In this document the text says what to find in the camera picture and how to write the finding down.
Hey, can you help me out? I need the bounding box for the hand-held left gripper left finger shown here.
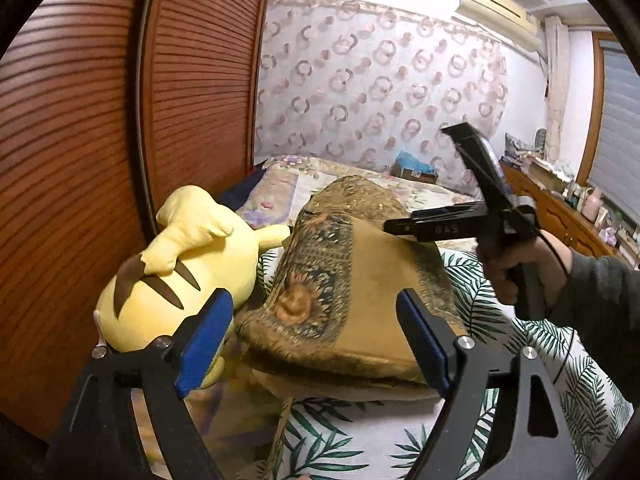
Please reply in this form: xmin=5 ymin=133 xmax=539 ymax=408
xmin=42 ymin=287 xmax=236 ymax=480

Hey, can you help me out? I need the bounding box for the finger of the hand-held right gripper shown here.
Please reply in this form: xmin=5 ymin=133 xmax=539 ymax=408
xmin=382 ymin=202 xmax=493 ymax=242
xmin=440 ymin=121 xmax=516 ymax=213

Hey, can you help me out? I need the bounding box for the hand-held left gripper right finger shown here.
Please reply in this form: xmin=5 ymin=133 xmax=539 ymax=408
xmin=395 ymin=288 xmax=586 ymax=480

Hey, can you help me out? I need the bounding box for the golden patterned garment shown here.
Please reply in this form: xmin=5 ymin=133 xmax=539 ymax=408
xmin=235 ymin=175 xmax=468 ymax=391

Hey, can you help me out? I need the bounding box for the person's right forearm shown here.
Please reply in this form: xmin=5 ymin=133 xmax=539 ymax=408
xmin=545 ymin=255 xmax=640 ymax=391

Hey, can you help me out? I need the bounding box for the person's right hand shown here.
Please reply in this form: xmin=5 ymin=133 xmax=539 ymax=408
xmin=475 ymin=230 xmax=571 ymax=318

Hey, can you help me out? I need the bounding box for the floral fabric bag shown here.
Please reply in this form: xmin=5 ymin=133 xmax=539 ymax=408
xmin=502 ymin=132 xmax=538 ymax=163

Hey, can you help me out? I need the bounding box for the wooden sideboard cabinet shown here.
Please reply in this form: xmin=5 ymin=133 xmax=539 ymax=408
xmin=500 ymin=160 xmax=640 ymax=271

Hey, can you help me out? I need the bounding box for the small cardboard box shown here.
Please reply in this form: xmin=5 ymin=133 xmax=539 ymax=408
xmin=400 ymin=167 xmax=438 ymax=186

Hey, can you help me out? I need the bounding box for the open cardboard box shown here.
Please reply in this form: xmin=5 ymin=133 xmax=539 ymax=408
xmin=527 ymin=157 xmax=563 ymax=191

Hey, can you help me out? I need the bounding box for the blue plastic bag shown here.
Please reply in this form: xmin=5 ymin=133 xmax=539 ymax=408
xmin=395 ymin=150 xmax=436 ymax=173

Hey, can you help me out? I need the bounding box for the pink bottle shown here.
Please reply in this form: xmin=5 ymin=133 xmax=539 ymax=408
xmin=582 ymin=187 xmax=603 ymax=223

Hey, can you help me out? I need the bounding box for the yellow plush toy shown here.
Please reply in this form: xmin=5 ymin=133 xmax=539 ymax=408
xmin=95 ymin=185 xmax=291 ymax=388

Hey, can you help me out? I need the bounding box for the beige tied window curtain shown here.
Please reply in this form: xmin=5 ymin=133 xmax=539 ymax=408
xmin=542 ymin=15 xmax=571 ymax=161

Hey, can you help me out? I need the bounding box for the circle-print sheer curtain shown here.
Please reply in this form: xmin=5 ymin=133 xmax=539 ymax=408
xmin=255 ymin=0 xmax=508 ymax=193

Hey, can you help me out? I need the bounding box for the leaf-print bed sheet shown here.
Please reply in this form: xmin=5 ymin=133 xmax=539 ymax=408
xmin=255 ymin=245 xmax=636 ymax=480

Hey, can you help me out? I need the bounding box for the floral bed blanket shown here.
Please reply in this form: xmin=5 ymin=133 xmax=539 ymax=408
xmin=135 ymin=155 xmax=481 ymax=480

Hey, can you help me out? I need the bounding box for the grey window blind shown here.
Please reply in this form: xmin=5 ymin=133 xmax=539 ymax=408
xmin=587 ymin=42 xmax=640 ymax=206

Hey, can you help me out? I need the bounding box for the navy blue bed sheet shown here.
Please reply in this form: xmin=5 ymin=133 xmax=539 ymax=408
xmin=217 ymin=167 xmax=268 ymax=208

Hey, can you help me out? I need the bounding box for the wooden louvered wardrobe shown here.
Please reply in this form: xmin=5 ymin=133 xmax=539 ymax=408
xmin=0 ymin=0 xmax=276 ymax=441

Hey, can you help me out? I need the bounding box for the beige wall air conditioner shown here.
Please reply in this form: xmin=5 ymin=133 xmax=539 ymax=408
xmin=455 ymin=0 xmax=543 ymax=53

